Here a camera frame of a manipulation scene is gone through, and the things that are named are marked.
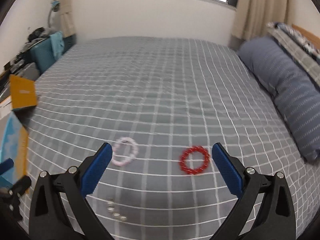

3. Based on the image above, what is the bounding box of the red bead bracelet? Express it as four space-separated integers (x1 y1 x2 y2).
178 145 211 176

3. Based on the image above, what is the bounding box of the dark clutter on suitcase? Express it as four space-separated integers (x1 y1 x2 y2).
27 27 56 43

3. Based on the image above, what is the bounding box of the beige curtain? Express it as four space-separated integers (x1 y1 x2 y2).
57 0 76 37
231 0 289 40

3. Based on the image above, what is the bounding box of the white pearl bracelet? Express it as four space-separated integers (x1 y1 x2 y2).
106 198 128 222

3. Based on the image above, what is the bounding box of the light blue cloth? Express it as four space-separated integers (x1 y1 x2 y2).
50 31 65 61

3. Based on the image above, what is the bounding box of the cluttered side desk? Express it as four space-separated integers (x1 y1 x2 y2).
0 48 41 100

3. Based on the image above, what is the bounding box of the dark patterned pillow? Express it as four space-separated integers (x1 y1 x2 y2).
266 22 319 61

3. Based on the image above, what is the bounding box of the yellow box lid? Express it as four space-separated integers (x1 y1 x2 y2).
9 75 37 111

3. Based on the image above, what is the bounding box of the beige right curtain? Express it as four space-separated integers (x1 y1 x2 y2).
231 0 289 40

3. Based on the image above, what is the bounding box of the blue desk lamp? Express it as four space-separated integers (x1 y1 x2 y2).
47 0 60 28

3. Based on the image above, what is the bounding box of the beige left curtain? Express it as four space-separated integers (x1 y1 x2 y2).
57 0 76 37

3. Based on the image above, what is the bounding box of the blue striped rolled duvet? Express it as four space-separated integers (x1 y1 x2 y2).
238 36 319 163

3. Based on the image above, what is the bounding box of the grey white-checked bed sheet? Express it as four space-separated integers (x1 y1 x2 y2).
21 37 319 239

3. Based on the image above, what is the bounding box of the grey checked pillow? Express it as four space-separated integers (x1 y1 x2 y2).
268 28 319 86

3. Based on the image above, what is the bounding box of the blue yellow jewelry box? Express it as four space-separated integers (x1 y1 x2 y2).
1 112 28 189

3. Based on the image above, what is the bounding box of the teal suitcase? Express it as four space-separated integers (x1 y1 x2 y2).
30 34 76 74

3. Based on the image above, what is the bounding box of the wooden headboard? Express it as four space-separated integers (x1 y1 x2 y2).
292 24 320 49

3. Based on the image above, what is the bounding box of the pink bead bracelet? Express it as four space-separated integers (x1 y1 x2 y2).
111 136 139 168

